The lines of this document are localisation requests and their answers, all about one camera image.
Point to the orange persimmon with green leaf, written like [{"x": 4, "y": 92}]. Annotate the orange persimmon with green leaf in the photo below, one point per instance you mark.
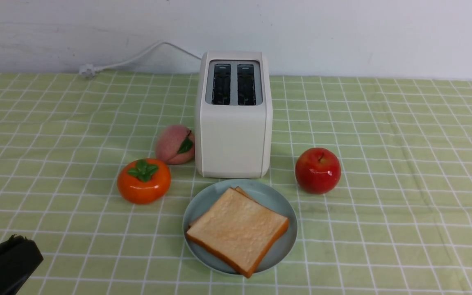
[{"x": 144, "y": 181}]

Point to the light blue round plate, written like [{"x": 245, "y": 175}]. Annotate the light blue round plate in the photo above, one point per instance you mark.
[{"x": 264, "y": 195}]

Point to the red apple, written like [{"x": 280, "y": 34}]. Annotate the red apple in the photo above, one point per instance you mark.
[{"x": 317, "y": 171}]

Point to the pink peach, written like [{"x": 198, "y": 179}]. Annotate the pink peach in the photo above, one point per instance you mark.
[{"x": 175, "y": 145}]

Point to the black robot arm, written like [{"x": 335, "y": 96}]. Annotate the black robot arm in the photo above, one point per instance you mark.
[{"x": 19, "y": 258}]

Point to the green checkered tablecloth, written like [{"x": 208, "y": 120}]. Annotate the green checkered tablecloth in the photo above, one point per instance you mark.
[{"x": 399, "y": 222}]

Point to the toast slice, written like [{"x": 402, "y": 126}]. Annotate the toast slice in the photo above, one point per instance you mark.
[
  {"x": 240, "y": 190},
  {"x": 238, "y": 231}
]

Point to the white two-slot toaster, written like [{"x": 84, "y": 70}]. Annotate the white two-slot toaster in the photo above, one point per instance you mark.
[{"x": 233, "y": 115}]

